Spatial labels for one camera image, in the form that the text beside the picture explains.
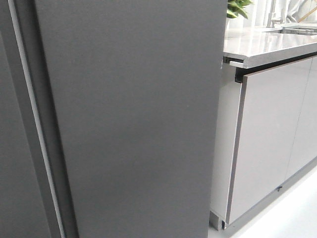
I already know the steel kitchen faucet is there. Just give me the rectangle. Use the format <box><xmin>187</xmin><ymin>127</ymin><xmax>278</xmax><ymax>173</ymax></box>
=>
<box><xmin>266</xmin><ymin>0</ymin><xmax>285</xmax><ymax>28</ymax></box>

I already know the green potted plant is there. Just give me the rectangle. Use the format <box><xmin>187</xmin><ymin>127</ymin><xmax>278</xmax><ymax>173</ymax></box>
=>
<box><xmin>226</xmin><ymin>0</ymin><xmax>253</xmax><ymax>19</ymax></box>

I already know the grey kitchen cabinet counter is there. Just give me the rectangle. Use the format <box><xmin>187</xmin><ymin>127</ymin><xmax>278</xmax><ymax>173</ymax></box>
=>
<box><xmin>210</xmin><ymin>28</ymin><xmax>317</xmax><ymax>230</ymax></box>

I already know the steel kitchen sink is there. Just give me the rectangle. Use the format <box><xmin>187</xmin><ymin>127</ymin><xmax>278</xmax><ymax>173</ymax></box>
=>
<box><xmin>262</xmin><ymin>22</ymin><xmax>317</xmax><ymax>36</ymax></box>

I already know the wooden dish rack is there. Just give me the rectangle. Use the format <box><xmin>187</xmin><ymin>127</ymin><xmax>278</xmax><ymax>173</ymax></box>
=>
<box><xmin>297</xmin><ymin>7</ymin><xmax>317</xmax><ymax>23</ymax></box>

